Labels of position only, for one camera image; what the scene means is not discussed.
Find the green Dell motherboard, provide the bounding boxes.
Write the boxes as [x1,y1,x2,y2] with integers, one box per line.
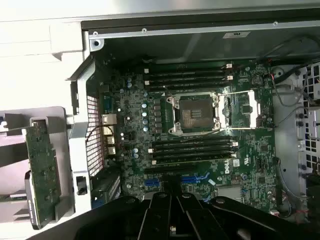
[98,58,278,213]

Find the open black PC case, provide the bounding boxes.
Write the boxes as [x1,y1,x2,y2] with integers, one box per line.
[48,14,320,240]

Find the silver metal disk bay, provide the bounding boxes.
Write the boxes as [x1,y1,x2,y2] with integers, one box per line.
[296,62,320,176]

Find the CPU socket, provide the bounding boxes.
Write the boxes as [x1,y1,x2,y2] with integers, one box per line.
[159,91,222,137]

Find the silver socket cover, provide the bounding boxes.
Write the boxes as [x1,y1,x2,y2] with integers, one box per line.
[216,89,262,130]

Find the perforated vent grille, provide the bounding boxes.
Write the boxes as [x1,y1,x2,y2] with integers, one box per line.
[85,95,105,177]

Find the grey parts rack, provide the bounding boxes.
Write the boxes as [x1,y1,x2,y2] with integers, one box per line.
[0,106,76,237]

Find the long black expansion slot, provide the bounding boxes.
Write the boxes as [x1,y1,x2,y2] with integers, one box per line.
[144,164,198,176]

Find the thin metal locking lever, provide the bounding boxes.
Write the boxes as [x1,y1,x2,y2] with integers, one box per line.
[162,84,177,101]

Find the thin grey wire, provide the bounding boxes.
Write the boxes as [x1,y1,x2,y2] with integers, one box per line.
[273,84,310,127]

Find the silver chipset heatsink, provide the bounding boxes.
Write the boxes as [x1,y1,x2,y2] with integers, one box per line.
[216,186,245,202]

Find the blue expansion slot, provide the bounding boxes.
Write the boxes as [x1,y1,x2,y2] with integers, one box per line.
[144,174,200,188]

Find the green RAM stick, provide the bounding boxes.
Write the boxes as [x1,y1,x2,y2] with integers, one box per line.
[0,191,27,202]

